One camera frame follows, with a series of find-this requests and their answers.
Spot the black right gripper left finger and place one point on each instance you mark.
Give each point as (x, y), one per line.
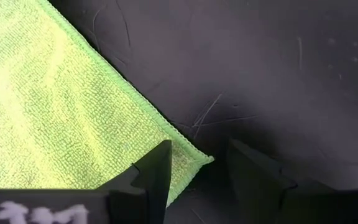
(154, 180)

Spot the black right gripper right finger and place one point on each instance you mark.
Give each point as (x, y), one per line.
(253, 186)

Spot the green microfiber towel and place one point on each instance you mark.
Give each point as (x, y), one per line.
(57, 93)

